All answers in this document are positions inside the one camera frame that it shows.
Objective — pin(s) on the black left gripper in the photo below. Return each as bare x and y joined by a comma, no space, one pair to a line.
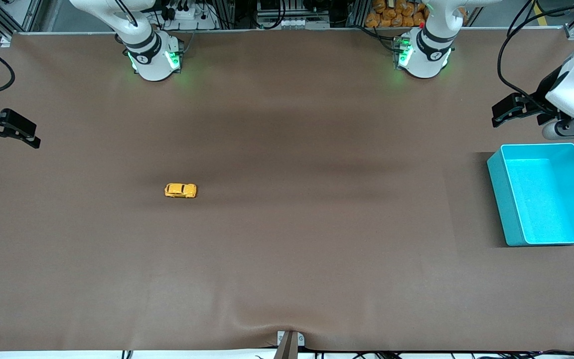
536,101

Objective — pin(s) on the yellow beetle toy car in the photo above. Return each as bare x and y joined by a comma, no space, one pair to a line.
180,190

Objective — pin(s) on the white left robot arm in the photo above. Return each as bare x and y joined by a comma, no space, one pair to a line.
424,55

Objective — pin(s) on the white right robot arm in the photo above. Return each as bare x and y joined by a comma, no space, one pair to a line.
152,50

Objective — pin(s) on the teal plastic bin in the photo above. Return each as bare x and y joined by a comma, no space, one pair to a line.
546,209

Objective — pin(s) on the orange packaged goods pile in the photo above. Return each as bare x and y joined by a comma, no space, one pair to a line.
391,17

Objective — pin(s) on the white power strip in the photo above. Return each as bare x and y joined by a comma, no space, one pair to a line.
187,15

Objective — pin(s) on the grey device with white connectors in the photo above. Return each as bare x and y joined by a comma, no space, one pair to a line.
292,22

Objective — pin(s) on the brown table cover mat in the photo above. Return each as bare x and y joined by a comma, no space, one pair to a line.
287,224

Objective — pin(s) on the metal table corner bracket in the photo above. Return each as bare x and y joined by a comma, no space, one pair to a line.
5,41
573,32

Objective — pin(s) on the metal clamp bracket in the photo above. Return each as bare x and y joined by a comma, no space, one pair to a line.
301,340

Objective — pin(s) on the grey camera mount pole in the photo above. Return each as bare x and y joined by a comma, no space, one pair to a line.
287,349

